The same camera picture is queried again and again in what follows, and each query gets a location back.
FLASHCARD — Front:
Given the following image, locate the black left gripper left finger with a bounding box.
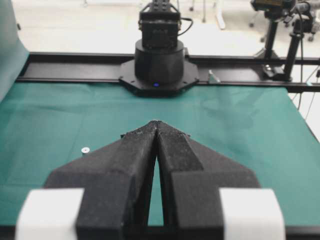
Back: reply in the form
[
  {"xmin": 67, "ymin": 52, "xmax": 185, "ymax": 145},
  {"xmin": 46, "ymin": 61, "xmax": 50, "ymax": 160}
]
[{"xmin": 15, "ymin": 120, "xmax": 159, "ymax": 240}]

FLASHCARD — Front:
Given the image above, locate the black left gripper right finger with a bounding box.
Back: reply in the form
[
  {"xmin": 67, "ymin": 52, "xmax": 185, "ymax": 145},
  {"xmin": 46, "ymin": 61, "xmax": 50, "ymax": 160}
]
[{"xmin": 155, "ymin": 120, "xmax": 287, "ymax": 240}]

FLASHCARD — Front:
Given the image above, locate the green table cloth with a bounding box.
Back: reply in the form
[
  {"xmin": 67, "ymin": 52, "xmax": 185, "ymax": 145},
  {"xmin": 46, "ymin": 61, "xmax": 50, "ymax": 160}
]
[{"xmin": 0, "ymin": 83, "xmax": 320, "ymax": 226}]

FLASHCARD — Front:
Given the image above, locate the grey backdrop sheet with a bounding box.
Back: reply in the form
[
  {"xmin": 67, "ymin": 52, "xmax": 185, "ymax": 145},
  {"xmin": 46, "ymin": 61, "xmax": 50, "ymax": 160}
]
[{"xmin": 0, "ymin": 0, "xmax": 29, "ymax": 100}]

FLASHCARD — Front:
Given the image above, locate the metal corner bracket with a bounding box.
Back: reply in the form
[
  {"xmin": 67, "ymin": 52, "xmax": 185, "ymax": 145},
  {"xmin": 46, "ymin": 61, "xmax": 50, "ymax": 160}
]
[{"xmin": 208, "ymin": 69, "xmax": 221, "ymax": 84}]

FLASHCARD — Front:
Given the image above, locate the black aluminium rail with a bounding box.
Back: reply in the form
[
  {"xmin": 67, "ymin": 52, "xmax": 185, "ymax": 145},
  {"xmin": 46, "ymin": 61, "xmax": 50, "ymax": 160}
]
[{"xmin": 16, "ymin": 52, "xmax": 320, "ymax": 96}]

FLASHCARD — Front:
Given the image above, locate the black camera stand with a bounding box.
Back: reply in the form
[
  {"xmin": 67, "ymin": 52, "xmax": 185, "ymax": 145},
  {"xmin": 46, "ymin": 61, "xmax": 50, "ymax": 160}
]
[{"xmin": 250, "ymin": 0, "xmax": 317, "ymax": 82}]

